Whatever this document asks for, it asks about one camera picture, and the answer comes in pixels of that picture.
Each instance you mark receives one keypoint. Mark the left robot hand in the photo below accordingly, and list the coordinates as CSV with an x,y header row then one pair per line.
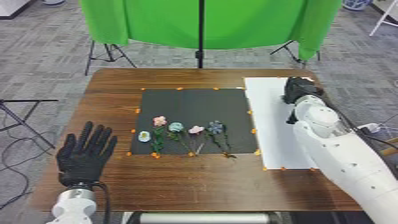
x,y
86,156

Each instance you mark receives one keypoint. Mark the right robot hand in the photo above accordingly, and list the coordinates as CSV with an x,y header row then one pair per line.
x,y
300,89

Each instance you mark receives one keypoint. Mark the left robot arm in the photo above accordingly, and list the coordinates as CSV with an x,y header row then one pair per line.
x,y
74,205

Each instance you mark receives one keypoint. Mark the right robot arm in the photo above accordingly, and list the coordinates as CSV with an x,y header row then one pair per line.
x,y
339,156

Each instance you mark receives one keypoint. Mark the black tripod stand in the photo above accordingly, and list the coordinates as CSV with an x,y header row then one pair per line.
x,y
294,55
90,56

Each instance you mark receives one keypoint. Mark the white flower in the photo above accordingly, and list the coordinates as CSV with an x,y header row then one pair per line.
x,y
145,136

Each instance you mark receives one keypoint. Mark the white sheet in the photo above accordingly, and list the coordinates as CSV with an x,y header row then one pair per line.
x,y
269,126

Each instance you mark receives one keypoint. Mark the black folding stand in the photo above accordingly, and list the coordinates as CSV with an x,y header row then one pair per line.
x,y
24,123

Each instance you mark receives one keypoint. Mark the white power strip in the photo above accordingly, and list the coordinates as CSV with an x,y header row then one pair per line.
x,y
372,127

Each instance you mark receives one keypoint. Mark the teal flower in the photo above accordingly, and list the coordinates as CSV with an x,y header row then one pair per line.
x,y
177,127

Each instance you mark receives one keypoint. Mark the blue flower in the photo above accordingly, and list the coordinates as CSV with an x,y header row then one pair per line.
x,y
216,127

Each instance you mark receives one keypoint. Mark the dark mat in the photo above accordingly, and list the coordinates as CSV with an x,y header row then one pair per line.
x,y
196,106

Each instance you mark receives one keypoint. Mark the pale pink flower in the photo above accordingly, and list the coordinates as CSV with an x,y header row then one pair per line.
x,y
196,129

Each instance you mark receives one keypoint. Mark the black stand pole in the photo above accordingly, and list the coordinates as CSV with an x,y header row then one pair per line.
x,y
202,33

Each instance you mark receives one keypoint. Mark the white stand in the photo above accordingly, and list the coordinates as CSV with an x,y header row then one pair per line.
x,y
383,20

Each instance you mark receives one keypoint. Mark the pale grey bar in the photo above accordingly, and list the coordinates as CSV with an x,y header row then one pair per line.
x,y
205,218

